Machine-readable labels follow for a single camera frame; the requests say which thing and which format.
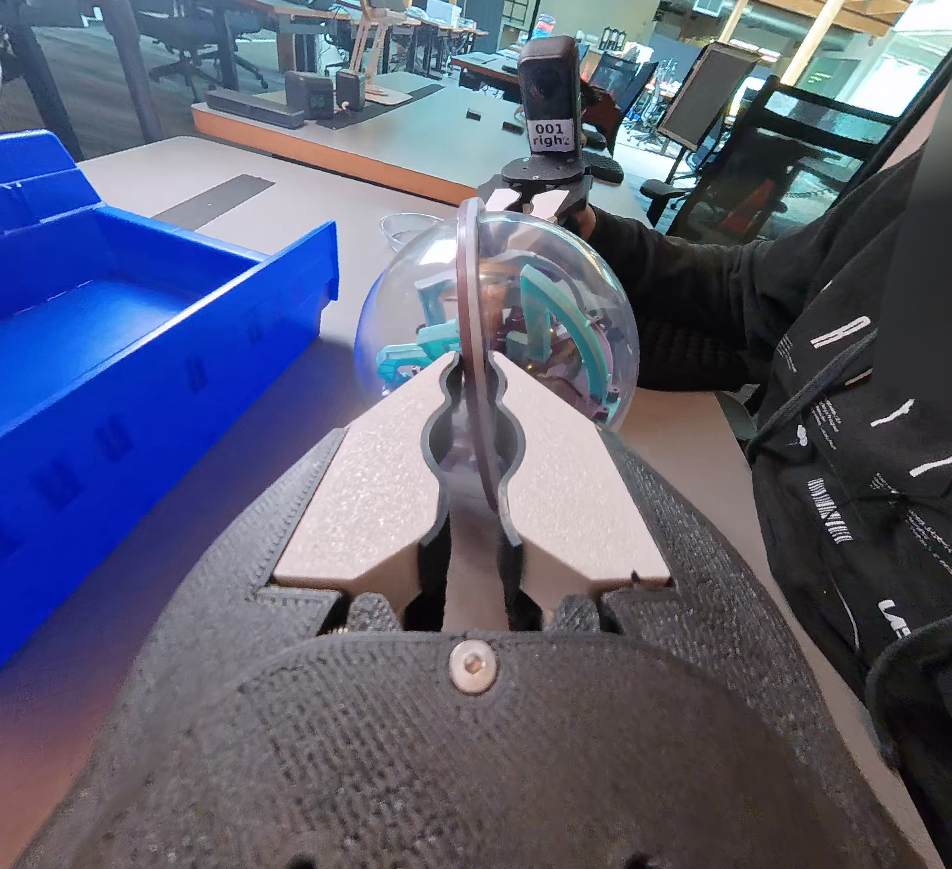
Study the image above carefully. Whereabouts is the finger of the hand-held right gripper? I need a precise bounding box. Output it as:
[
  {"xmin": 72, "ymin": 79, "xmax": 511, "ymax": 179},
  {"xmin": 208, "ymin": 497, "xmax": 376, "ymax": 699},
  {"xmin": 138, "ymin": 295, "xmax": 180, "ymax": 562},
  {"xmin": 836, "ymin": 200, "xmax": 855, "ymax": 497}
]
[
  {"xmin": 530, "ymin": 177, "xmax": 593, "ymax": 223},
  {"xmin": 478, "ymin": 177, "xmax": 535, "ymax": 212}
]

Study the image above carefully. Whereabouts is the black desk mat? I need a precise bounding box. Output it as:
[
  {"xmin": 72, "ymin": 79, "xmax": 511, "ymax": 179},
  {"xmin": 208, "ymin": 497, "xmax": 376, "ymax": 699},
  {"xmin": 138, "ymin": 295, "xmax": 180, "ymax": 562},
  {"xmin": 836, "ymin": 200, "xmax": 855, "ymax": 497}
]
[{"xmin": 315, "ymin": 82, "xmax": 445, "ymax": 132}]

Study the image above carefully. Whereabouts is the clear plastic maze ball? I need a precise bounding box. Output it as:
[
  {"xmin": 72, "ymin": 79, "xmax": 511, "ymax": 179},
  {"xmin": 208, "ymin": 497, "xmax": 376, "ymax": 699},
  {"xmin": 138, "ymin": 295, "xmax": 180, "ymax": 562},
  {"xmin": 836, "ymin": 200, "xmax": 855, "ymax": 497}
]
[{"xmin": 353, "ymin": 195, "xmax": 641, "ymax": 513}]

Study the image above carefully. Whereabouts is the black rolling office chair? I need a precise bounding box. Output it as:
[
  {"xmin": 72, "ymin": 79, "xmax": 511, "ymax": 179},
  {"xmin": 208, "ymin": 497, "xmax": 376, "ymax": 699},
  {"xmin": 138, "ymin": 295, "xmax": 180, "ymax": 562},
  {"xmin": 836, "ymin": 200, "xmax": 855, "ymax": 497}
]
[{"xmin": 122, "ymin": 0, "xmax": 269, "ymax": 102}]

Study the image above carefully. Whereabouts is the black oval wrist rest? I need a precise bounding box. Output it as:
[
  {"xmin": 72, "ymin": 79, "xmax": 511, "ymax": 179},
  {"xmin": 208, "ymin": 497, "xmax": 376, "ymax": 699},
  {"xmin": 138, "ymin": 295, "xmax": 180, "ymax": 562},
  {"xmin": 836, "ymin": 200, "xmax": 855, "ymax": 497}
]
[{"xmin": 579, "ymin": 147, "xmax": 626, "ymax": 186}]

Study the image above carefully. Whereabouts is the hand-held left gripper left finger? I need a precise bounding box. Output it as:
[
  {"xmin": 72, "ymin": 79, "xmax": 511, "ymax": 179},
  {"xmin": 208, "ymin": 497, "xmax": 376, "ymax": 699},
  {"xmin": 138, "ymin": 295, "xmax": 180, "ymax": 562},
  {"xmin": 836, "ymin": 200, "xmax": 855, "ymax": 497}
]
[{"xmin": 270, "ymin": 352, "xmax": 462, "ymax": 626}]

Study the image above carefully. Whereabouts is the long black bar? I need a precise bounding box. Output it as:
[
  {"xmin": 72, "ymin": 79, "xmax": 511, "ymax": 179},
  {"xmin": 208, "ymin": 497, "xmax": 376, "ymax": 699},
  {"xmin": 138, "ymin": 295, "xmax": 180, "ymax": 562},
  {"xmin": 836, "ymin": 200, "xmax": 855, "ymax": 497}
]
[{"xmin": 205, "ymin": 88, "xmax": 306, "ymax": 130}]

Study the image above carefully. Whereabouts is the black screen on stand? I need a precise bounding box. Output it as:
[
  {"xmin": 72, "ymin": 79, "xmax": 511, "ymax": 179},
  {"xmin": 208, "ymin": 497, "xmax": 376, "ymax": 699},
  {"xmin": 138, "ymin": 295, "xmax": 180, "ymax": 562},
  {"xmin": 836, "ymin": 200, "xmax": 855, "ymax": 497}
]
[{"xmin": 657, "ymin": 42, "xmax": 761, "ymax": 153}]

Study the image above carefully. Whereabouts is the black mesh office chair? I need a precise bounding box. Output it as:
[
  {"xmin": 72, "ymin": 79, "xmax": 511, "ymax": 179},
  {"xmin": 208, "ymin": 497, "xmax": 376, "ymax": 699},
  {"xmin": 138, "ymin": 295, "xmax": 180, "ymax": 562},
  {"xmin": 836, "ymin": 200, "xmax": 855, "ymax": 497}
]
[{"xmin": 641, "ymin": 75, "xmax": 902, "ymax": 247}]

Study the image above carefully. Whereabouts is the person's black printed hoodie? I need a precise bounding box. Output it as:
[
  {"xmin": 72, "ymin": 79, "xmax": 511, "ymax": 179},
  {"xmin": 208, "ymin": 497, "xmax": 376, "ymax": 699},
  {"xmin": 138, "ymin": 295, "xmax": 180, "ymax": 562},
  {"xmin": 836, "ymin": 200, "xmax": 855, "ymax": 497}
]
[{"xmin": 744, "ymin": 140, "xmax": 952, "ymax": 810}]

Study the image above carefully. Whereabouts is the wooden tablet stand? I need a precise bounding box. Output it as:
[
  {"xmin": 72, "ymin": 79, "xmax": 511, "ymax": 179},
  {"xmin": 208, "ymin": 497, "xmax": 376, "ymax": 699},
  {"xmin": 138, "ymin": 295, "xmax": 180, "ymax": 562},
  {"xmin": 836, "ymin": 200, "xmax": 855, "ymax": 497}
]
[{"xmin": 344, "ymin": 0, "xmax": 415, "ymax": 105}]

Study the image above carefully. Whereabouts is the orange-edged grey desk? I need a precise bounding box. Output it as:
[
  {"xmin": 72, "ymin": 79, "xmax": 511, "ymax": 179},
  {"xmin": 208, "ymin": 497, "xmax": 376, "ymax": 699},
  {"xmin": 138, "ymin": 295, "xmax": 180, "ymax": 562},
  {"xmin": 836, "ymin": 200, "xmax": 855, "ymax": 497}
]
[{"xmin": 192, "ymin": 69, "xmax": 644, "ymax": 223}]

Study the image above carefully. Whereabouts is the blue plastic bin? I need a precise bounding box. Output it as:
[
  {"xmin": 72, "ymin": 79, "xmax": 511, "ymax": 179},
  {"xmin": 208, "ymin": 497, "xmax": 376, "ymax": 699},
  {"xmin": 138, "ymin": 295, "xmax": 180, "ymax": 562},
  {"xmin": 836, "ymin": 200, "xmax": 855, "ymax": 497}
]
[
  {"xmin": 0, "ymin": 207, "xmax": 340, "ymax": 669},
  {"xmin": 0, "ymin": 129, "xmax": 103, "ymax": 234}
]

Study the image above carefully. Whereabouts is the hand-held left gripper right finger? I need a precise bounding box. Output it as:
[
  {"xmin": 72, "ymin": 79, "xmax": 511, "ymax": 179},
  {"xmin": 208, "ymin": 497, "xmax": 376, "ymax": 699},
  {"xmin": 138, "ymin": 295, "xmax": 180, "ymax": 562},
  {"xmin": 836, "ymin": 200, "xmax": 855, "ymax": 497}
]
[{"xmin": 487, "ymin": 352, "xmax": 674, "ymax": 626}]

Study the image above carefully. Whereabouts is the black power station box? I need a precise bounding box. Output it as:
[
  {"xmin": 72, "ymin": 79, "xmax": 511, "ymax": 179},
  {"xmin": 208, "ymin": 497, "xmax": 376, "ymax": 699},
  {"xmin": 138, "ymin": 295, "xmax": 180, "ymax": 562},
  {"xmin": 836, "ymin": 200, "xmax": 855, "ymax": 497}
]
[{"xmin": 284, "ymin": 70, "xmax": 335, "ymax": 121}]

